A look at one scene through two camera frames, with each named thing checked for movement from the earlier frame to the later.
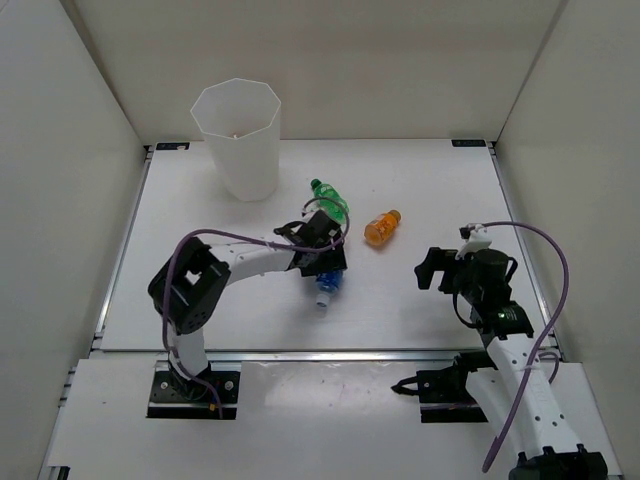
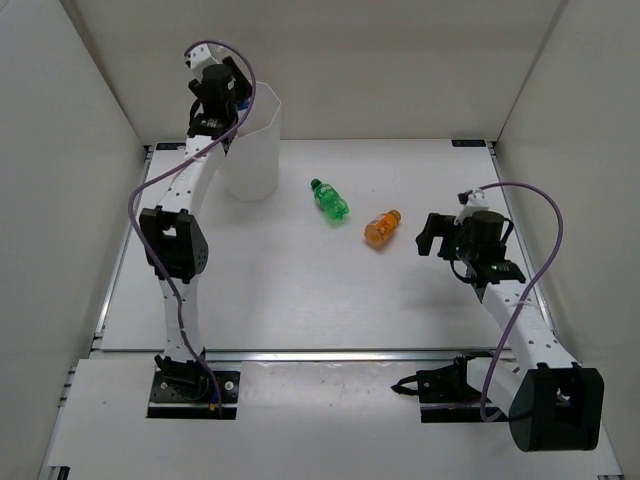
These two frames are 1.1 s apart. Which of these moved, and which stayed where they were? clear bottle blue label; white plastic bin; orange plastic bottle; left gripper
Moved: left gripper; clear bottle blue label
Stayed: orange plastic bottle; white plastic bin
